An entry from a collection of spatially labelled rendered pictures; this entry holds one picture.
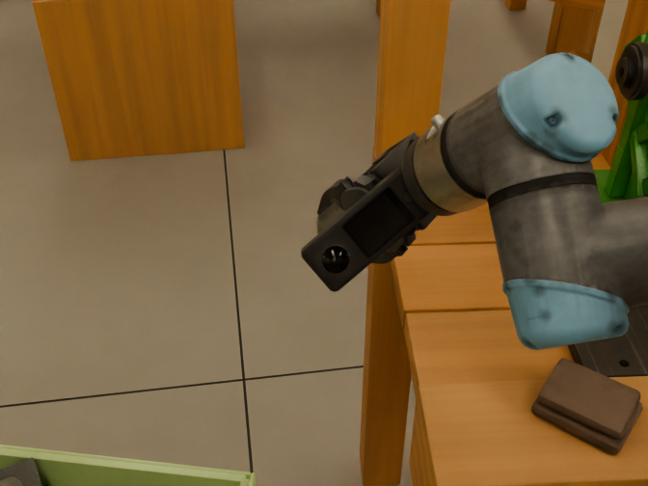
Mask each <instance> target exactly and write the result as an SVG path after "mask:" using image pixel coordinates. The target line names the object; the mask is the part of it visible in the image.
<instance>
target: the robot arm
mask: <svg viewBox="0 0 648 486"><path fill-rule="evenodd" d="M618 117H619V111H618V105H617V101H616V97H615V95H614V92H613V90H612V88H611V86H610V84H609V82H608V81H607V80H606V78H605V77H604V75H603V74H602V73H601V72H600V71H599V70H598V69H597V68H596V67H595V66H593V65H592V64H591V63H589V62H588V61H586V60H585V59H584V58H582V57H580V56H577V55H574V54H569V53H565V52H560V53H554V54H550V55H548V56H545V57H543V58H541V59H540V60H538V61H536V62H534V63H533V64H531V65H529V66H527V67H525V68H523V69H521V70H517V71H513V72H511V73H509V74H507V75H506V76H504V77H503V78H502V79H501V80H500V82H499V83H498V84H497V85H496V86H495V87H493V88H491V89H490V90H488V91H487V92H485V93H484V94H482V95H480V96H479V97H477V98H475V99H474V100H472V101H471V102H469V103H468V104H466V105H465V106H463V107H462V108H460V109H459V110H457V111H456V112H454V113H453V114H452V115H450V116H449V117H447V118H446V119H444V118H443V117H442V116H441V115H440V114H438V115H436V116H434V117H433V118H432V119H431V123H432V124H433V126H432V127H431V128H429V129H428V130H426V131H425V132H424V133H423V134H422V135H421V136H420V137H418V135H417V134H416V133H415V132H413V133H412V134H410V135H409V136H407V137H406V138H404V139H403V140H401V141H400V142H398V143H396V144H395V145H393V146H392V147H390V148H388V149H387V150H386V151H384V152H383V153H382V154H381V155H380V156H379V157H378V158H377V159H376V160H375V161H374V162H373V163H372V166H370V167H369V168H368V169H367V170H366V171H365V172H364V173H363V174H362V175H361V176H359V177H358V178H357V179H356V180H355V181H354V183H353V181H352V180H351V179H350V178H349V177H348V176H347V177H346V178H345V179H343V178H341V179H339V180H338V181H336V182H335V183H334V184H333V185H332V186H331V187H330V188H329V189H328V190H326V191H325V192H324V194H323V195H322V197H321V201H320V204H319V207H318V210H317V214H318V215H317V220H316V225H317V235H316V236H315V237H314V239H313V240H312V241H310V242H309V243H308V244H307V245H306V246H304V247H303V248H302V250H301V255H302V258H303V260H304V261H305V262H306V263H307V265H308V266H309V267H310V268H311V269H312V270H313V272H314V273H315V274H316V275H317V276H318V277H319V279H320V280H321V281H322V282H323V283H324V284H325V285H326V286H327V287H328V288H329V289H330V290H331V291H334V292H336V291H339V290H340V289H341V288H343V287H344V286H345V285H346V284H348V283H349V282H350V281H351V280H352V279H353V278H355V277H356V276H357V275H358V274H359V273H361V272H362V271H363V270H364V269H365V268H366V267H367V266H368V265H369V264H370V263H377V264H384V263H388V262H390V261H392V260H393V259H394V258H395V257H402V256H403V255H404V254H405V253H406V251H407V250H408V248H407V246H408V247H409V246H410V245H411V244H412V243H413V242H414V241H415V240H416V234H415V231H416V230H425V229H426V228H427V227H428V225H429V224H430V223H431V222H432V221H433V220H434V219H435V218H436V217H437V216H438V215H439V216H450V215H454V214H456V213H462V212H466V211H471V210H474V209H476V208H478V207H480V206H482V205H484V204H486V203H487V204H488V205H489V211H490V216H491V221H492V226H493V231H494V236H495V240H496V245H497V250H498V255H499V264H500V269H501V273H502V277H503V284H502V290H503V292H504V294H505V295H507V298H508V302H509V306H510V309H511V313H512V317H513V321H514V325H515V329H516V333H517V336H518V339H519V340H520V342H521V343H522V344H523V345H524V346H526V347H527V348H530V349H534V350H541V349H547V348H553V347H559V346H565V345H571V344H577V343H583V342H588V341H594V340H600V339H606V338H617V337H621V336H623V335H625V334H626V333H627V331H628V329H629V319H628V312H629V311H630V309H629V308H633V307H639V306H645V305H648V197H643V198H636V199H629V200H622V201H615V202H601V198H600V194H599V190H598V185H597V182H596V177H595V174H594V170H593V166H592V162H591V159H593V158H594V157H596V156H597V155H598V154H599V153H600V151H602V150H604V149H605V148H606V147H607V146H608V145H609V144H610V143H611V142H612V140H613V139H614V137H615V134H616V132H617V128H616V121H617V120H618Z"/></svg>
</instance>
